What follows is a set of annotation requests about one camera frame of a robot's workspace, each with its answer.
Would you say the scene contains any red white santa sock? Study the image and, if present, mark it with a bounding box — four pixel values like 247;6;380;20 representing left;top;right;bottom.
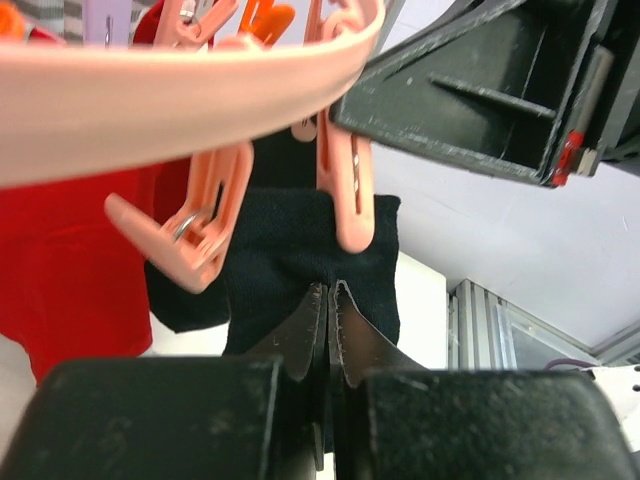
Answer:
0;0;241;386

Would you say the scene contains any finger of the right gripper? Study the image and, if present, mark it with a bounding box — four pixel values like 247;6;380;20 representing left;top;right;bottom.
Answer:
329;1;639;188

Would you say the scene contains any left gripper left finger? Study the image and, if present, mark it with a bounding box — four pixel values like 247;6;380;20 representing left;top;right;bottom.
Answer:
246;283;328;470

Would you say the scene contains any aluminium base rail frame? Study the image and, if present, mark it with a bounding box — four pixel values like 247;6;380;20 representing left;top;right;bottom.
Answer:
448;279;639;370

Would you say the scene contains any pink round clip hanger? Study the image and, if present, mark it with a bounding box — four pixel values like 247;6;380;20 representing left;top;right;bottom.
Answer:
1;1;385;293

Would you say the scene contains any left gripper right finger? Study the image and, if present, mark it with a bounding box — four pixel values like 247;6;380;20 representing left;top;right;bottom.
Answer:
327;281;427;479

